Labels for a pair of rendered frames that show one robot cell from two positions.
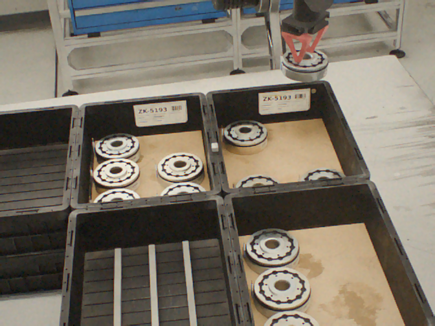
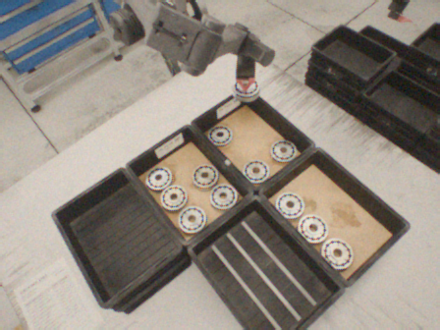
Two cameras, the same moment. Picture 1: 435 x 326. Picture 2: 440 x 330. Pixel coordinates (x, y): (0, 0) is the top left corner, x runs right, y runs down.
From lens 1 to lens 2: 0.87 m
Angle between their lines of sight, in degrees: 30
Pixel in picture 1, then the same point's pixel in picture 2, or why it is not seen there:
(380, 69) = not seen: hidden behind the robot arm
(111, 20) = (37, 58)
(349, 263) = (324, 192)
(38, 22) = not seen: outside the picture
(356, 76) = (225, 59)
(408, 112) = (264, 73)
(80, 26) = (21, 69)
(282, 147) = (241, 134)
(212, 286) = (274, 241)
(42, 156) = (116, 203)
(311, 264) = (308, 202)
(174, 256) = (242, 233)
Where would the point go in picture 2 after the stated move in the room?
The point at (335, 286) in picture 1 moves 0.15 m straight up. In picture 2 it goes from (328, 210) to (340, 192)
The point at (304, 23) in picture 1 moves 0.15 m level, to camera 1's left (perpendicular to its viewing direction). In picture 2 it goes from (250, 71) to (213, 91)
